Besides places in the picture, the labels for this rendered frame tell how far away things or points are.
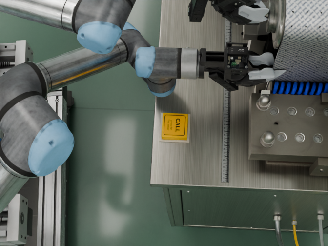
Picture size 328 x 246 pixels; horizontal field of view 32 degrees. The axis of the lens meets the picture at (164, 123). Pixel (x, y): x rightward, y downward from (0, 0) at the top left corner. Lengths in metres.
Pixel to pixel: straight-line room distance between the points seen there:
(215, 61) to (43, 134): 0.44
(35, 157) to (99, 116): 1.37
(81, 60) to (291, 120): 0.54
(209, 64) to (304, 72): 0.25
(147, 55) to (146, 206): 1.16
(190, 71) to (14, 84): 0.41
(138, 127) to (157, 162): 0.99
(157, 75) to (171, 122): 0.20
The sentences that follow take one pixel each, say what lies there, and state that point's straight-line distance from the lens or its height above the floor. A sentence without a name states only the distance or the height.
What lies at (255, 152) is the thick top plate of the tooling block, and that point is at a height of 1.03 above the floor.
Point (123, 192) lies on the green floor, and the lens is 2.46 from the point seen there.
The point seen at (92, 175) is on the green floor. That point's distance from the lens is 2.49.
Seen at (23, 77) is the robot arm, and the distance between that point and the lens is 1.29.
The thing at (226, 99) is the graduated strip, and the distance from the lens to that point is 1.60.
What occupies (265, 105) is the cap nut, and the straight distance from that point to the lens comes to 1.43.
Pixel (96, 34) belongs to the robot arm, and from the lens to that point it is 1.09.
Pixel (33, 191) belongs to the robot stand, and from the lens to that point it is 2.31.
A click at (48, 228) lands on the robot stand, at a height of 0.23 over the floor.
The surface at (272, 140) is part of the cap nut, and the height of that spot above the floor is 1.06.
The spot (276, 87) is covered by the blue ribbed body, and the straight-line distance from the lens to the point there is 1.47.
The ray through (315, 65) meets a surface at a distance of 1.41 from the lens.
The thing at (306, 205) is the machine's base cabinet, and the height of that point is 0.68.
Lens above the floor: 2.39
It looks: 72 degrees down
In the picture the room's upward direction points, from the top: 8 degrees counter-clockwise
